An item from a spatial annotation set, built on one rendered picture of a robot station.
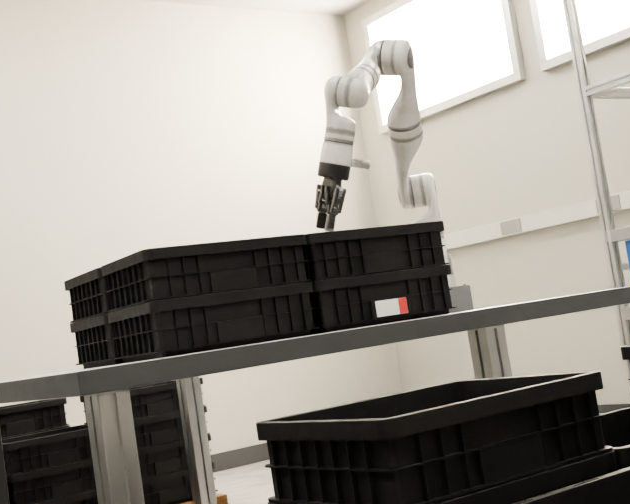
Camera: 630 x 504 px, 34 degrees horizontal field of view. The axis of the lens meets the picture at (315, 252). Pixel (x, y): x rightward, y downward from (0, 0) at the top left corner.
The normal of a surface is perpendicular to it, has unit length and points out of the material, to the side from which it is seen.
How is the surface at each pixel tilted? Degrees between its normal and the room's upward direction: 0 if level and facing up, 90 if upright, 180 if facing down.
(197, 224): 90
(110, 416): 90
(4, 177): 90
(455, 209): 90
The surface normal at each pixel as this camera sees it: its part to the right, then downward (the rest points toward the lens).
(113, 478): 0.57, -0.14
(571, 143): -0.81, 0.07
